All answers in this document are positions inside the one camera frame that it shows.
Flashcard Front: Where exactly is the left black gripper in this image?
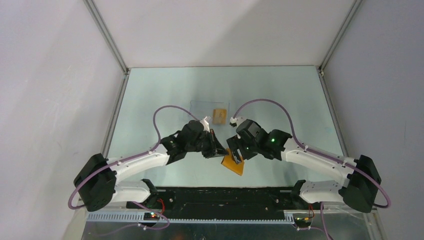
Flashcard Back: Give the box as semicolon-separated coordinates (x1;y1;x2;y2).
186;129;229;159

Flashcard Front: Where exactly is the orange card holder wallet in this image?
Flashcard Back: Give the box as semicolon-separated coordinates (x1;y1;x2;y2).
221;148;245;176

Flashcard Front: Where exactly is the tan credit card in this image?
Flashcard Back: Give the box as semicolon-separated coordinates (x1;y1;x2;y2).
212;108;227;125

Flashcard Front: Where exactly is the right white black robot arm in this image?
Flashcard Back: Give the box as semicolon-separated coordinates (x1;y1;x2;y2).
226;117;382;213

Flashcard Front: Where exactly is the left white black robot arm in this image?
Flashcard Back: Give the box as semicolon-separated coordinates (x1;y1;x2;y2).
73;117;229;212

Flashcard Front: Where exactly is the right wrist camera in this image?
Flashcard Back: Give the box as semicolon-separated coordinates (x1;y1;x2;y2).
229;116;246;128

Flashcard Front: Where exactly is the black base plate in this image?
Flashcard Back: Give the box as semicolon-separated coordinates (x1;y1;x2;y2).
127;187;324;220

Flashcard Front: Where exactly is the grey slotted cable duct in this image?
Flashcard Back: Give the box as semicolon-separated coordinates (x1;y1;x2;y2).
86;211;295;225

